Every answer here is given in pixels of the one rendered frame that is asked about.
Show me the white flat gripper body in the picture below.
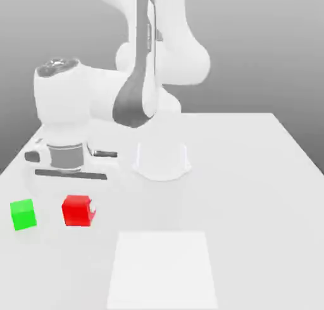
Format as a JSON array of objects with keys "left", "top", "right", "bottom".
[{"left": 26, "top": 163, "right": 115, "bottom": 196}]

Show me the small red cube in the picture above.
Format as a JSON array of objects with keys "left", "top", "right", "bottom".
[{"left": 61, "top": 194, "right": 97, "bottom": 228}]

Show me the small green cube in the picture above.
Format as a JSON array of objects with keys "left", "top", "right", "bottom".
[{"left": 9, "top": 198, "right": 38, "bottom": 232}]

